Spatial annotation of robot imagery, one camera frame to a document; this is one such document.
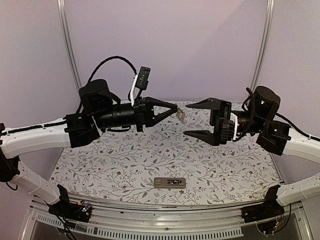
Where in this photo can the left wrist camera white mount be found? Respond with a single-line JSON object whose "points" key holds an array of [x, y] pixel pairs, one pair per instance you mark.
{"points": [[140, 83]]}

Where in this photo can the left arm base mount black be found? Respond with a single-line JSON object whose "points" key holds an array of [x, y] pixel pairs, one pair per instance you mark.
{"points": [[80, 211]]}

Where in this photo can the grey battery compartment cover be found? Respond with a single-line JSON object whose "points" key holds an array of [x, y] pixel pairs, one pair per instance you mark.
{"points": [[180, 115]]}

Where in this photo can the aluminium frame post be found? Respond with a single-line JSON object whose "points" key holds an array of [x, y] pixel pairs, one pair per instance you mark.
{"points": [[270, 5], [62, 12]]}

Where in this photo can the left aluminium frame post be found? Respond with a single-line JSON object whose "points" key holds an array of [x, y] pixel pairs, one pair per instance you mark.
{"points": [[62, 12]]}

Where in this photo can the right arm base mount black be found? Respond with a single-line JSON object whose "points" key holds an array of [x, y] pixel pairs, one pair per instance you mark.
{"points": [[269, 208]]}

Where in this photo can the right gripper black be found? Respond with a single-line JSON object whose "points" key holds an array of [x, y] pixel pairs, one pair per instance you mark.
{"points": [[219, 118]]}

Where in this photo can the grey remote control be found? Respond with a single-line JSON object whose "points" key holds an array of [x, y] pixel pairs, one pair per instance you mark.
{"points": [[161, 183]]}

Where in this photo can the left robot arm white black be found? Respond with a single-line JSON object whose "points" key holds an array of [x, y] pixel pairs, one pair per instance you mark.
{"points": [[102, 111]]}

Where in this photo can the right aluminium frame post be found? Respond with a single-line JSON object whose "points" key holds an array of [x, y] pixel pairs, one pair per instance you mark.
{"points": [[270, 5]]}

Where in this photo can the floral patterned table mat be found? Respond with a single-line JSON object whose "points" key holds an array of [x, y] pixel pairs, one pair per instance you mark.
{"points": [[122, 166]]}

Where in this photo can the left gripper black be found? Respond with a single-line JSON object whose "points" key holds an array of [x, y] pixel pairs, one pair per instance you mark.
{"points": [[144, 111]]}

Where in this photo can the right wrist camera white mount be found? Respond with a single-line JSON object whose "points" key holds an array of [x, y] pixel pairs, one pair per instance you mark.
{"points": [[234, 119]]}

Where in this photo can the aluminium front rail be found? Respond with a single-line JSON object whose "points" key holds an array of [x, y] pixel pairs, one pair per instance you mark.
{"points": [[119, 220]]}

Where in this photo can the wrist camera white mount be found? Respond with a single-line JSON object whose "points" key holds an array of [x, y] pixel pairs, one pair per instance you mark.
{"points": [[234, 119], [140, 83]]}

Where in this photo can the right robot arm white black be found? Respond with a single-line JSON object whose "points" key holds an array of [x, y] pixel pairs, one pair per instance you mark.
{"points": [[258, 116]]}

